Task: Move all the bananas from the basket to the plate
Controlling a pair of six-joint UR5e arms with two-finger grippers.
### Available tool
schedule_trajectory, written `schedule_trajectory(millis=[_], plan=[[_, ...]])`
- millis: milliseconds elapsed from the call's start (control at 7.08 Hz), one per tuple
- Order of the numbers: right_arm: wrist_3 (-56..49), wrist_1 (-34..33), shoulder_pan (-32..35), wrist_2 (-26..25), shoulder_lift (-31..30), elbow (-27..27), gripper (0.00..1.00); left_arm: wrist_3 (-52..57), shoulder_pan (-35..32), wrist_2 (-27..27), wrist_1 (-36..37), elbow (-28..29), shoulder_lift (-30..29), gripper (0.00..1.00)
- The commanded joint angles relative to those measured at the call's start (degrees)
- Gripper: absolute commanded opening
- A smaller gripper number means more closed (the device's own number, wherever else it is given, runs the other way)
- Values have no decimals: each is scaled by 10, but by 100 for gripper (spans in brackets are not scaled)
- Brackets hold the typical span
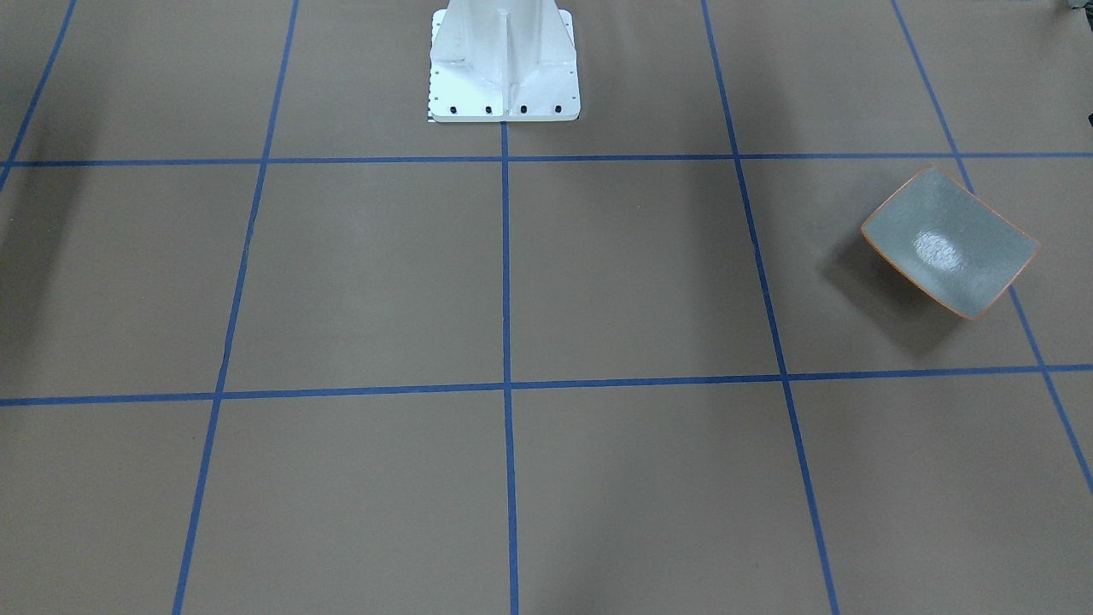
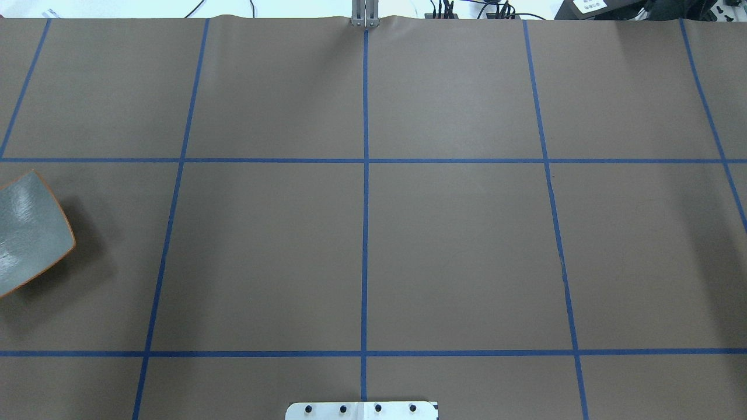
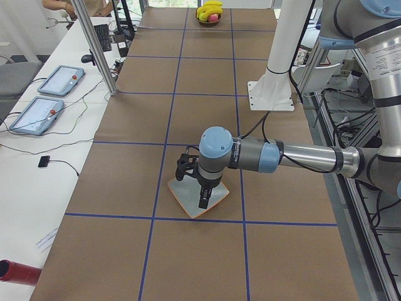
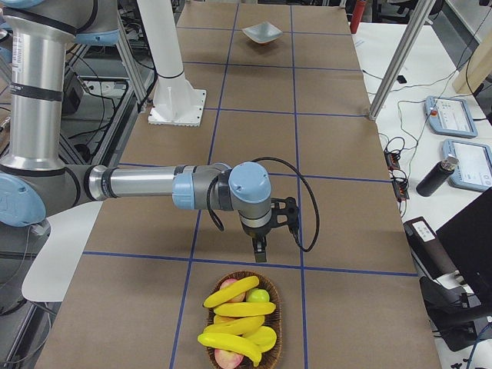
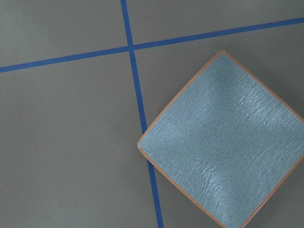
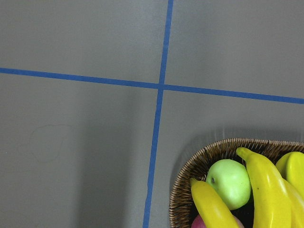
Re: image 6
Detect yellow banana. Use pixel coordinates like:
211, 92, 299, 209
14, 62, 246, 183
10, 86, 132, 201
236, 147, 292, 228
284, 180, 304, 228
190, 178, 240, 228

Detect woven wicker fruit basket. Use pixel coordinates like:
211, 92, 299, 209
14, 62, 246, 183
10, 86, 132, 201
169, 138, 304, 228

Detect green apple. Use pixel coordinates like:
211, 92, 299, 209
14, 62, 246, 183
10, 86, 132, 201
206, 159, 251, 210

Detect pink apple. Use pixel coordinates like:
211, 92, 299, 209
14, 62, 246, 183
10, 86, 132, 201
191, 215, 244, 228

